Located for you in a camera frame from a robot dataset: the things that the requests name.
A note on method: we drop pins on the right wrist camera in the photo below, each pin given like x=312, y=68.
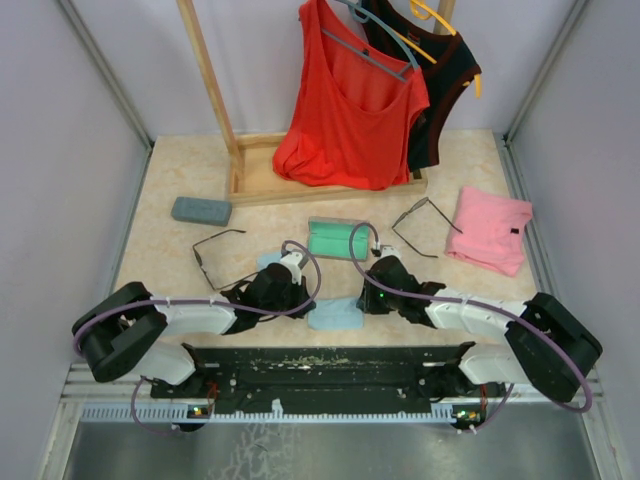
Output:
x=384, y=250

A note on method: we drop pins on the light blue cleaning cloth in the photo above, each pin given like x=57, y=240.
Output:
x=264, y=260

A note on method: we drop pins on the grey glasses case green lining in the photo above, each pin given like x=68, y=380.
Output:
x=330, y=238

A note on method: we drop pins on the black frame eyeglasses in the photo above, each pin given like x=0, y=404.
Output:
x=215, y=260

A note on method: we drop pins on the grey clothes hanger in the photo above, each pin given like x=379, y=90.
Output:
x=375, y=45

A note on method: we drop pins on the blue-grey glasses case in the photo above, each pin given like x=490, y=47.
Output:
x=201, y=211

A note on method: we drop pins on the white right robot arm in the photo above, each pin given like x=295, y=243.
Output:
x=538, y=342

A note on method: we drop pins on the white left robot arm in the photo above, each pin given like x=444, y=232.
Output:
x=125, y=333

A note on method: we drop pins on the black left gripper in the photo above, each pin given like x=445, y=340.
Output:
x=302, y=295

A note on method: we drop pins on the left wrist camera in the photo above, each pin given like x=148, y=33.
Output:
x=295, y=261

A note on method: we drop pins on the folded pink t-shirt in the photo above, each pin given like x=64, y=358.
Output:
x=488, y=231

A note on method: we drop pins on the black maroon-trimmed tank top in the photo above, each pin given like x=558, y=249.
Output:
x=448, y=66

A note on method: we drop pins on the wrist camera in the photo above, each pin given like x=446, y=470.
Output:
x=384, y=250
x=295, y=261

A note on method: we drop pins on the red tank top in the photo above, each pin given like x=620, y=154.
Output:
x=354, y=110

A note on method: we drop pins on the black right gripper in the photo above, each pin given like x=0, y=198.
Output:
x=368, y=303

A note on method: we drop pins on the wooden clothes rack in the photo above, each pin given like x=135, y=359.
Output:
x=252, y=180

